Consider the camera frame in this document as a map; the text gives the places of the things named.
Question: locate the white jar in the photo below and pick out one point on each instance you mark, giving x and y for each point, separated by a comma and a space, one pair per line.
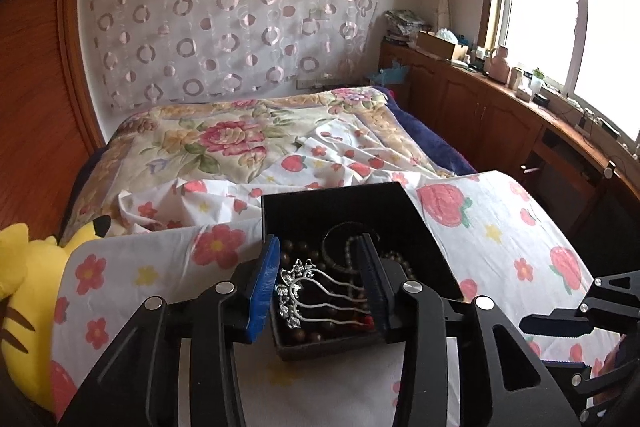
515, 78

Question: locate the silver hair comb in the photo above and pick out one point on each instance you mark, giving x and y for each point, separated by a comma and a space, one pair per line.
292, 288

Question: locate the purple blanket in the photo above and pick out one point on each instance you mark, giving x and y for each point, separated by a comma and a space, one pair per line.
425, 137

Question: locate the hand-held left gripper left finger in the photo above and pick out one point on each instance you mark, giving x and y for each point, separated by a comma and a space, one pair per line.
262, 292

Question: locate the stack of magazines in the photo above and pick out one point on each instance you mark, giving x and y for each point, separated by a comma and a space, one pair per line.
405, 24

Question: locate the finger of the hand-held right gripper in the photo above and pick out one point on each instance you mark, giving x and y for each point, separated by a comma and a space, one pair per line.
555, 324
580, 379

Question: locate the thin black bangle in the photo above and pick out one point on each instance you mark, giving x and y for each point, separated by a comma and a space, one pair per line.
327, 239

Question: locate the pink jug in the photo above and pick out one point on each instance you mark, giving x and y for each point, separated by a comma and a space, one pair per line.
498, 64

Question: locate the circle pattern wall curtain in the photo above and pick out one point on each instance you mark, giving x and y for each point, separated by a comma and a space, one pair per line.
225, 17

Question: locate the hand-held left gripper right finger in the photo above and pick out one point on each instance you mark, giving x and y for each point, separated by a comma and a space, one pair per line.
375, 292

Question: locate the green capped bottle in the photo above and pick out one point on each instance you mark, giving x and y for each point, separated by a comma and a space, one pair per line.
537, 83

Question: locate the wooden wardrobe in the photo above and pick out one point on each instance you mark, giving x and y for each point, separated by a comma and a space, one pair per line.
35, 82

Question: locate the window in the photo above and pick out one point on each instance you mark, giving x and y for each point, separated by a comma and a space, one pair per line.
560, 7

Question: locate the black jewelry box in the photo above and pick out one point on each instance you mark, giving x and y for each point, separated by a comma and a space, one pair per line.
340, 207

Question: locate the strawberry print bed sheet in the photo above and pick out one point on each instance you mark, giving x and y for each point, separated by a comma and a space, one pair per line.
500, 227

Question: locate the yellow plush toy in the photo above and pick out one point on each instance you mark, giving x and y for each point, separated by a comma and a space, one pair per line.
30, 307

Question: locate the wooden cabinet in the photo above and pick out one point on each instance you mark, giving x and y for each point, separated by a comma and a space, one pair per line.
475, 112

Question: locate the floral quilt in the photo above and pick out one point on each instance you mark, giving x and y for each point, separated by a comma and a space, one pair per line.
225, 137

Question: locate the blue plastic bag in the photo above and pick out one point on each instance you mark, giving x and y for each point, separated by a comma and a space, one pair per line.
390, 73

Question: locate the cardboard box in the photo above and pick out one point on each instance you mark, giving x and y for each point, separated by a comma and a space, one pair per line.
437, 47

